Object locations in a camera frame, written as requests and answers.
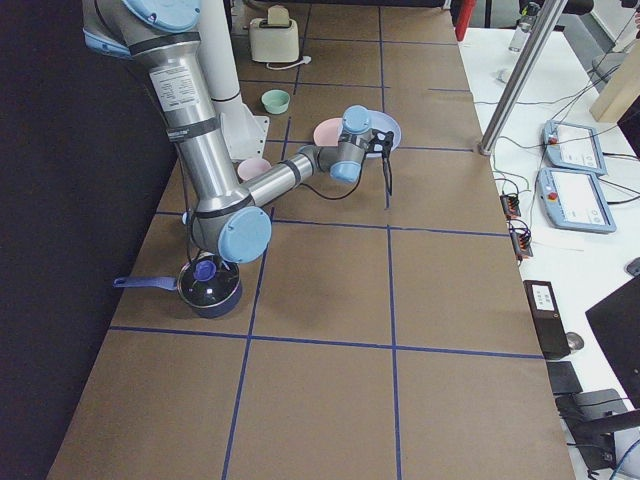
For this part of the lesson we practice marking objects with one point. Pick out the pink plate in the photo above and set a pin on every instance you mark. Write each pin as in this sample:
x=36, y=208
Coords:
x=327, y=132

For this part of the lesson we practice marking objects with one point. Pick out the light blue plate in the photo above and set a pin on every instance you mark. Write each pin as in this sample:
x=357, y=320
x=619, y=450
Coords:
x=378, y=124

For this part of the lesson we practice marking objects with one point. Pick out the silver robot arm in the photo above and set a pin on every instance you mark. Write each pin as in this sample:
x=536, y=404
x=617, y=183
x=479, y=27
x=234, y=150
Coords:
x=185, y=47

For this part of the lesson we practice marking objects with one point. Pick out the pink bowl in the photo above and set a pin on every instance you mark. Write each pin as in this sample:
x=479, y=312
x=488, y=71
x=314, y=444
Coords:
x=252, y=167

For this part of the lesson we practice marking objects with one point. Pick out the dark blue lidded pot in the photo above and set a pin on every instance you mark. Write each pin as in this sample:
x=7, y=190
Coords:
x=209, y=285

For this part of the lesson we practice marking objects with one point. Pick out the green bowl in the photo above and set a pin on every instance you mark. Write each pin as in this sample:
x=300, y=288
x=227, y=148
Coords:
x=276, y=101

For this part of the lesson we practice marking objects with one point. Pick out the far orange black connector block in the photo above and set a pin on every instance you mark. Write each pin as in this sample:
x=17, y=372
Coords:
x=511, y=205

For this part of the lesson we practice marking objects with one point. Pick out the orange black connector block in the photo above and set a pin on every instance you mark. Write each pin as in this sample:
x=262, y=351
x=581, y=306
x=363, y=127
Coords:
x=511, y=205
x=521, y=238

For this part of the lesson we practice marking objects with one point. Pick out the near orange black connector block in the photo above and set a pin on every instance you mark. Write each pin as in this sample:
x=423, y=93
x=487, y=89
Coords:
x=521, y=238

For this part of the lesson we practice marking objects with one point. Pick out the cream toaster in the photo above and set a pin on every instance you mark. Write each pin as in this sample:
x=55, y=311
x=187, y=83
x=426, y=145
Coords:
x=273, y=45

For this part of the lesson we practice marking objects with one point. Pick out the bread slice in toaster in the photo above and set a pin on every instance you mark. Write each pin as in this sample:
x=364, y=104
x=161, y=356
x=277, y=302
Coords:
x=278, y=17

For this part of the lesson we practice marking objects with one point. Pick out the black box with label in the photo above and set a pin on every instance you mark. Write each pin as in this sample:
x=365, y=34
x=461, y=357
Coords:
x=546, y=319

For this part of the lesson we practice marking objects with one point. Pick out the near teach pendant tablet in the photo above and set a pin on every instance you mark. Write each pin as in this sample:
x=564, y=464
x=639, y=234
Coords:
x=574, y=201

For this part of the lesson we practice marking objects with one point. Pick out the teach pendant tablet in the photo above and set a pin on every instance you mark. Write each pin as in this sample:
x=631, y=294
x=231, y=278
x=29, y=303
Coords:
x=573, y=146
x=574, y=201

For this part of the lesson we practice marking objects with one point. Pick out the far teach pendant tablet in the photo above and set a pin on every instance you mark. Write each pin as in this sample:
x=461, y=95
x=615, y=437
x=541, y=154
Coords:
x=573, y=146

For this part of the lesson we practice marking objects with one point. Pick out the clear water bottle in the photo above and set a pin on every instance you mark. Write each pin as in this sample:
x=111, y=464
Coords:
x=524, y=26

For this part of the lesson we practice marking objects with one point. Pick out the black laptop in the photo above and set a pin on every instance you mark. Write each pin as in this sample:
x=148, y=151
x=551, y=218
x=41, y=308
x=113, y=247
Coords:
x=614, y=322

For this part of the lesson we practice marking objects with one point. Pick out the wooden board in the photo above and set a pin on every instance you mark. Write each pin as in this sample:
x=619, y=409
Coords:
x=621, y=90

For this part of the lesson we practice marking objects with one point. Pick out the aluminium frame post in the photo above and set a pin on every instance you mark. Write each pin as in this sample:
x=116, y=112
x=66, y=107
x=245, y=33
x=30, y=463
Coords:
x=547, y=20

